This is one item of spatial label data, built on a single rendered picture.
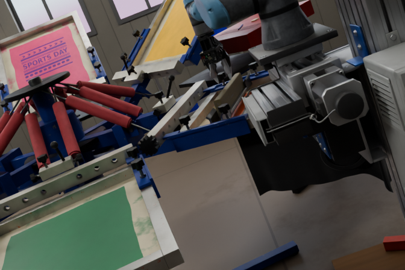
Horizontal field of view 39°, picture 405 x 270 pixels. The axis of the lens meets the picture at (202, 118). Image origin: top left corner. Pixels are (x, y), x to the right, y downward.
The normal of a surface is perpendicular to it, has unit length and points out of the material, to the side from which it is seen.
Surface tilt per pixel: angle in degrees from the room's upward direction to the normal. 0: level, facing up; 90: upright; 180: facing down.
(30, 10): 90
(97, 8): 90
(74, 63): 32
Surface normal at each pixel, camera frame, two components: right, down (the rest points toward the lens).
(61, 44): -0.19, -0.67
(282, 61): 0.06, 0.25
